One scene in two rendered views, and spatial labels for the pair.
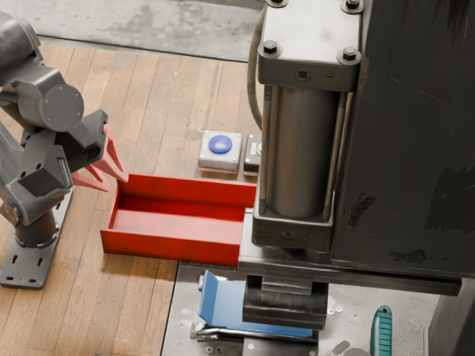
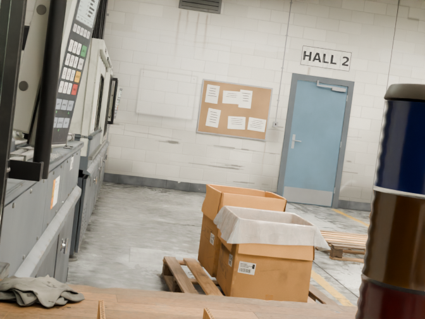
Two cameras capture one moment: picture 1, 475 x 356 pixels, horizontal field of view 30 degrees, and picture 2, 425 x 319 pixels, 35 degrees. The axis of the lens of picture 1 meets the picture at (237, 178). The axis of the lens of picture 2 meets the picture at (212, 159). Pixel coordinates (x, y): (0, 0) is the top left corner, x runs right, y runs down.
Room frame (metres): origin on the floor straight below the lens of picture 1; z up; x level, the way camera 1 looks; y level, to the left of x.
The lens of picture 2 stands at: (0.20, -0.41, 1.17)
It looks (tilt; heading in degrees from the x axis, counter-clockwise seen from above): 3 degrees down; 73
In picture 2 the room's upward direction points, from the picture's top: 7 degrees clockwise
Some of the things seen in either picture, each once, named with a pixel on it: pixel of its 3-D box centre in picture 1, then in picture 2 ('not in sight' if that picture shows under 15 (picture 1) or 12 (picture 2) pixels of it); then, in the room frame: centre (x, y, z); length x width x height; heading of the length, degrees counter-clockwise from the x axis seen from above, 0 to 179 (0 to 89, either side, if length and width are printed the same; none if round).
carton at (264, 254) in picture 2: not in sight; (265, 254); (1.84, 3.48, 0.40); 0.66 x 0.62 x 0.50; 81
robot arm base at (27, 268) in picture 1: (33, 220); not in sight; (0.82, 0.31, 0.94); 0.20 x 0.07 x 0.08; 174
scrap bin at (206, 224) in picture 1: (187, 219); not in sight; (0.84, 0.08, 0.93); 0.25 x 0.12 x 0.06; 84
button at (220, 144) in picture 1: (220, 146); not in sight; (0.99, 0.03, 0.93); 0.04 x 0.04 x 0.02
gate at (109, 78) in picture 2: not in sight; (109, 106); (1.26, 6.97, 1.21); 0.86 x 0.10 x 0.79; 80
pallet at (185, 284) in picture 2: not in sight; (245, 291); (1.86, 3.80, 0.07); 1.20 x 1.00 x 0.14; 84
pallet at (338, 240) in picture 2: not in sight; (370, 247); (4.04, 5.86, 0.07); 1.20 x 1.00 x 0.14; 172
